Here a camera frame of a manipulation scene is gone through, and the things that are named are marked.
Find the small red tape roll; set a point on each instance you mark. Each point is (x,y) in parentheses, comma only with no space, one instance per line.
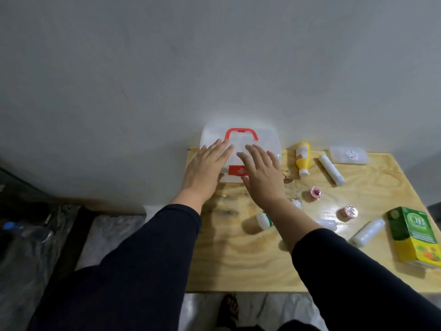
(315,193)
(350,211)

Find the white bottle green stripes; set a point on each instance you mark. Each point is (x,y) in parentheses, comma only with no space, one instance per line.
(263,221)

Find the person's left hand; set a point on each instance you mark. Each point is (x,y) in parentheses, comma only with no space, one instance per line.
(203,172)

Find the medium white gauze roll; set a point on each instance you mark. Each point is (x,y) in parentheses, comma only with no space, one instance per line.
(368,232)
(327,224)

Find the plastic bottle blue cap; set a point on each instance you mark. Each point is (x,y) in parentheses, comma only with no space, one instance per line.
(27,231)

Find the yellow bottle white cap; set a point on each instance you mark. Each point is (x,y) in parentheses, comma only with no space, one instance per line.
(302,156)

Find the person's left black sandal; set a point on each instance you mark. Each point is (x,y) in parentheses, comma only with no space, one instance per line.
(227,310)

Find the long white gauze roll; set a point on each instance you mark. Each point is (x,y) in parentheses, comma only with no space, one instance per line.
(330,169)

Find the person's right forearm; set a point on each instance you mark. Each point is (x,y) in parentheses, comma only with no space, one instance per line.
(344,279)

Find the person's dark clothing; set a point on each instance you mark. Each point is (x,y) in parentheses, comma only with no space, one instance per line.
(275,325)

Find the person's left forearm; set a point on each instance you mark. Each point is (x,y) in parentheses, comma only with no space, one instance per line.
(137,272)

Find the person's right hand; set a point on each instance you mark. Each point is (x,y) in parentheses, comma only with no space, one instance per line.
(265,179)

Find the clear plastic packet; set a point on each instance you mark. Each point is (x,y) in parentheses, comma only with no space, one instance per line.
(349,155)

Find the wooden table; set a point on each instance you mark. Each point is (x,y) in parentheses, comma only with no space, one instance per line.
(248,258)

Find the green yellow medicine box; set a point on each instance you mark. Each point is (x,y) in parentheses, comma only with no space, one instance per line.
(413,234)

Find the white first aid box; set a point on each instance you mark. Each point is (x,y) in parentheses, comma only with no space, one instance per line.
(265,134)

